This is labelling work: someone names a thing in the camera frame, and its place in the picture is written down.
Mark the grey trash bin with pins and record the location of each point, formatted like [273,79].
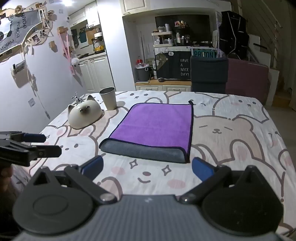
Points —
[142,74]

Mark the dark blue chair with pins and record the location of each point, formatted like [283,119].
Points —
[209,75]

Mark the white cat-shaped ceramic bowl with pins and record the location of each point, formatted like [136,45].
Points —
[84,114]

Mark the white plush toy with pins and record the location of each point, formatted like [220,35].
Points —
[75,61]

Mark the wall storage pocket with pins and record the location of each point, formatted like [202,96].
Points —
[19,68]

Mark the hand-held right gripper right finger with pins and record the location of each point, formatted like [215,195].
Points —
[203,169]

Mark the yellow and white kitchen appliance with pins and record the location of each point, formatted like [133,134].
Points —
[98,44]

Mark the wooden topped low cabinet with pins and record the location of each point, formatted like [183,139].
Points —
[163,85]

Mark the purple and grey towel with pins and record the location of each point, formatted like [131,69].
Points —
[157,122]

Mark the panda wall poster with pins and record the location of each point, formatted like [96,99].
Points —
[20,25]

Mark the small silver metal ornament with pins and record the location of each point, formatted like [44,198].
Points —
[78,98]

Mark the teal sign plate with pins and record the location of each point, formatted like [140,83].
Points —
[203,54]

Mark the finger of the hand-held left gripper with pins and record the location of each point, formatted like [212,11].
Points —
[47,151]
[34,138]

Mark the black printed cabinet curtain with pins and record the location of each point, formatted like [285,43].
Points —
[175,64]

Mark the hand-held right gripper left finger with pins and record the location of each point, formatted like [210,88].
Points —
[93,166]

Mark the red capped bottle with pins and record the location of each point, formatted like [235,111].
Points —
[138,62]

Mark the white kitchen base cabinet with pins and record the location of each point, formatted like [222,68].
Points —
[96,71]

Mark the black hanging jacket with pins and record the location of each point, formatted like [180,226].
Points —
[233,34]

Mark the white wall socket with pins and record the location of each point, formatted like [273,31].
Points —
[31,102]

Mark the white shelf rack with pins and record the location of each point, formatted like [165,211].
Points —
[163,38]

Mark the beige plastic cup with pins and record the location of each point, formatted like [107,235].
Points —
[108,98]

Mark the bear printed blanket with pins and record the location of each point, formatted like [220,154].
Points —
[231,139]

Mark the maroon sofa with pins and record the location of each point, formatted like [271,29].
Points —
[247,80]

